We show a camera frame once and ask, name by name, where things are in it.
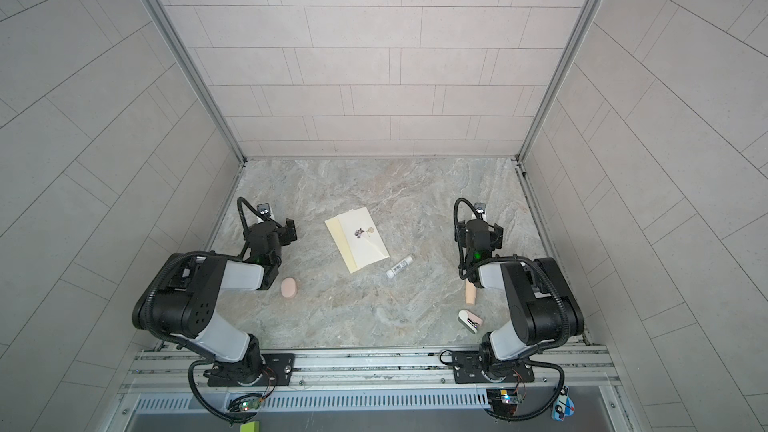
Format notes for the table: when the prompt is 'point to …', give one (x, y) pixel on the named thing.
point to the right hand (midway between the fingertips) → (477, 220)
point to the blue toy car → (563, 406)
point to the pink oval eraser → (289, 287)
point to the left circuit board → (245, 402)
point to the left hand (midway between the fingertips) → (280, 214)
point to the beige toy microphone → (470, 292)
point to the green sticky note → (253, 426)
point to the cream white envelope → (362, 237)
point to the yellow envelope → (335, 228)
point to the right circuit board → (503, 400)
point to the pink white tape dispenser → (470, 320)
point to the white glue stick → (399, 266)
